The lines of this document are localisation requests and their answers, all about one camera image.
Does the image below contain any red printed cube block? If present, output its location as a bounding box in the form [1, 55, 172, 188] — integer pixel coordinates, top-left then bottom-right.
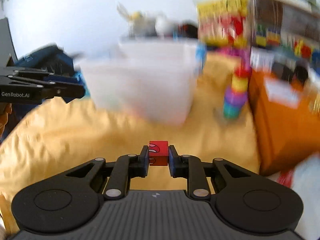
[149, 141, 169, 166]

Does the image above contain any person left hand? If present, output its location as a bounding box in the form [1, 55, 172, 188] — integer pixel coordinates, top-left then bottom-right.
[0, 103, 12, 137]

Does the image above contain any dark blue bag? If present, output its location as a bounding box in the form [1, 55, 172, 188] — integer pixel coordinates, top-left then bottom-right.
[7, 45, 84, 87]

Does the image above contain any yellow cloth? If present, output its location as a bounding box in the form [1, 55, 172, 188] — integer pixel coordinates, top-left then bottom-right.
[1, 53, 260, 233]

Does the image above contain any white plastic bin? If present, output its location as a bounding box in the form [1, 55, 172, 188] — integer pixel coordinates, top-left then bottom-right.
[79, 39, 202, 125]

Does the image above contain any white plush toy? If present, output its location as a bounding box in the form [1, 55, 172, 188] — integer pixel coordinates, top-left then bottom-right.
[117, 3, 168, 38]

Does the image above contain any orange box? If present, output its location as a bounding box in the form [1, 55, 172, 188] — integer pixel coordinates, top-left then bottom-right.
[248, 71, 319, 176]

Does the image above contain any yellow red snack bag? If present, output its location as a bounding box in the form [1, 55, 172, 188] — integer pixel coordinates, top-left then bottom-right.
[196, 0, 251, 48]

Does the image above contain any wooden puzzle board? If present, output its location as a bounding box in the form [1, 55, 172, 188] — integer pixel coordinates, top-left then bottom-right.
[252, 0, 319, 64]

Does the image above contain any rainbow ring stacker toy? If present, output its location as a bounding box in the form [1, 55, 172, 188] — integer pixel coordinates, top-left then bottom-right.
[223, 65, 251, 119]

